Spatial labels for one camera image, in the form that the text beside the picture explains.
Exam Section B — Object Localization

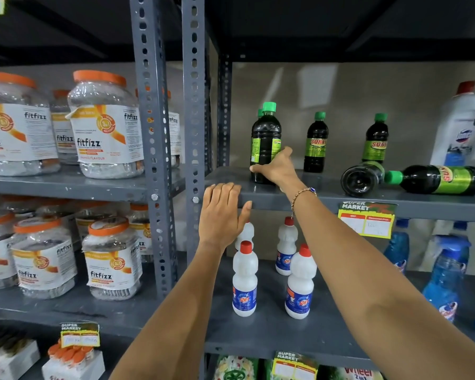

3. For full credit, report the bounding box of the person's right hand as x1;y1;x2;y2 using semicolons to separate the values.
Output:
249;146;302;193

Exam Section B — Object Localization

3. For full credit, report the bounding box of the person's left hand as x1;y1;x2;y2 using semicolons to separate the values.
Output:
198;183;253;250

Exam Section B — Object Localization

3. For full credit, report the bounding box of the person's left forearm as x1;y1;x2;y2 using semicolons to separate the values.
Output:
110;243;227;380

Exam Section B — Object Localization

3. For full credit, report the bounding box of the person's right forearm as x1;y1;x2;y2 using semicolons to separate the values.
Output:
290;181;475;380

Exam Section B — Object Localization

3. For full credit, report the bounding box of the small white red-capped bottle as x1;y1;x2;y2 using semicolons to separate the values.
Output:
275;216;298;276
235;221;255;252
232;241;259;317
284;244;317;320

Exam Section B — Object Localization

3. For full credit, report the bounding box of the clear orange-lid plastic jar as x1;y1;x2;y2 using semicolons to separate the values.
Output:
50;89;80;165
66;70;145;179
0;70;61;177
167;90;182;169

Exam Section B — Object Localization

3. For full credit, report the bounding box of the grey metal shelf rack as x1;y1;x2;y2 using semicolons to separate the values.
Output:
0;0;213;380
181;0;475;380

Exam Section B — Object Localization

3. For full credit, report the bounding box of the green white floral packet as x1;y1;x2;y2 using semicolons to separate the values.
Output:
213;355;259;380

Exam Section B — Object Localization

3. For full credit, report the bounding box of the group of orange-lid jars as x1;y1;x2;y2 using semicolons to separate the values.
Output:
0;197;155;301

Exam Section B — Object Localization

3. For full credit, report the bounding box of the large white red-capped bottle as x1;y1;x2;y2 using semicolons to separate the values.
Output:
430;80;475;167

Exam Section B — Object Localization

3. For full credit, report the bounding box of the bunch of orange-capped tubes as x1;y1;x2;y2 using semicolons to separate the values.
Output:
47;342;95;368

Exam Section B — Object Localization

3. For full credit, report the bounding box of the white cardboard display box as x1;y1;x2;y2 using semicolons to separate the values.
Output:
41;350;106;380
0;339;41;380

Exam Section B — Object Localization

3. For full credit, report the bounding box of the bunch of dark tubes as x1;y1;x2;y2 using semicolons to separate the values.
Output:
0;327;30;357

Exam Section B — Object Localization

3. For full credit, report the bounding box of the gold beaded bracelet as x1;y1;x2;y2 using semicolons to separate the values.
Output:
291;187;317;218

